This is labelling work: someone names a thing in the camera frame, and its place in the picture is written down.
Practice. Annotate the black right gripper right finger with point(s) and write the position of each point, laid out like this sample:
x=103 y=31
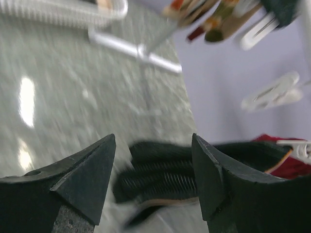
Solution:
x=236 y=198

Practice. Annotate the argyle patterned sock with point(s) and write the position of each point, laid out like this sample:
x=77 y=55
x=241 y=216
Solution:
x=186 y=12

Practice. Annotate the striped brown sock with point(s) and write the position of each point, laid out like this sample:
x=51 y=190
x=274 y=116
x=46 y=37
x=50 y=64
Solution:
x=222 y=23

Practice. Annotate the black striped underwear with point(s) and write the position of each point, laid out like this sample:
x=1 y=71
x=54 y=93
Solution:
x=161 y=174

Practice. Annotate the white clip on bra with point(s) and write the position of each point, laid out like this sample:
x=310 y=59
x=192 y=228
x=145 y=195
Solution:
x=252 y=35

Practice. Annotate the white drying rack stand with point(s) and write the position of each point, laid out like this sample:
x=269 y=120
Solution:
x=135 y=90

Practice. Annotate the white perforated basket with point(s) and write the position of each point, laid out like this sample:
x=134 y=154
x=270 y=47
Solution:
x=80 y=14

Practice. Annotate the red lace bra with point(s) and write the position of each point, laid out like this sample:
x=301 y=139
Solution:
x=288 y=167

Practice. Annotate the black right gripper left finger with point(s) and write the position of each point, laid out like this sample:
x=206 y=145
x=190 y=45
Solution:
x=65 y=197

